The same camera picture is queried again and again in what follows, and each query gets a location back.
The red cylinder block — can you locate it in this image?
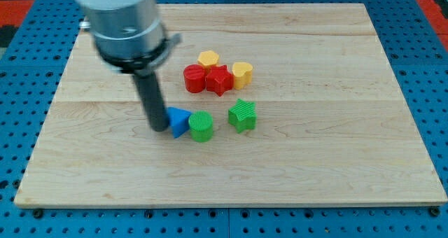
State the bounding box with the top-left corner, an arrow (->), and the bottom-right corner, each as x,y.
183,64 -> 206,93

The light wooden board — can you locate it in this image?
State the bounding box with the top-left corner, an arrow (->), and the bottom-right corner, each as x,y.
15,3 -> 447,209

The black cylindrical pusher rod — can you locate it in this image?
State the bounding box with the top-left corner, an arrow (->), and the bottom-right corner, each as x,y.
133,72 -> 169,132

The yellow hexagon block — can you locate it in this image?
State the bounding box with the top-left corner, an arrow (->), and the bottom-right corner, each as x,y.
197,50 -> 220,70

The green star block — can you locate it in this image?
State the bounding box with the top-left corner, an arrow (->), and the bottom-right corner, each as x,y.
228,99 -> 257,133

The yellow heart block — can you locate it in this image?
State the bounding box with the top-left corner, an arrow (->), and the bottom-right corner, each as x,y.
232,62 -> 253,90

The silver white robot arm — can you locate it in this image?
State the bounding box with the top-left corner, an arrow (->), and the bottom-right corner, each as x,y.
75,0 -> 181,132

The blue triangle block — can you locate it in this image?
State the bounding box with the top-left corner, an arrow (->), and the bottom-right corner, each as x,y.
167,107 -> 192,139

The green cylinder block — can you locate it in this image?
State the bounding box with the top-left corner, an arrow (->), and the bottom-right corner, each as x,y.
188,111 -> 214,142

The red star block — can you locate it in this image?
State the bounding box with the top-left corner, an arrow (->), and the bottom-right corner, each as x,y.
206,65 -> 233,97

